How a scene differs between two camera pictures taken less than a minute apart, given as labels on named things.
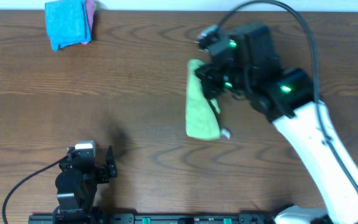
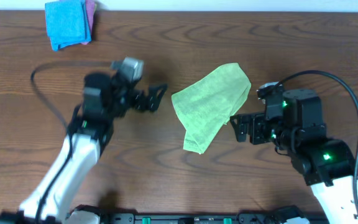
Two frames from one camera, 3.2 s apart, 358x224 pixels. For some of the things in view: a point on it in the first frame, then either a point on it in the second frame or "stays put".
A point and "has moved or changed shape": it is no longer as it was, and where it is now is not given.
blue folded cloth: (67, 22) stays put
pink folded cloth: (90, 7) stays put
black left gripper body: (103, 172) to (140, 99)
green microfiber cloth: (201, 123) has moved or changed shape
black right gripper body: (212, 79) to (253, 128)
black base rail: (154, 218) stays put
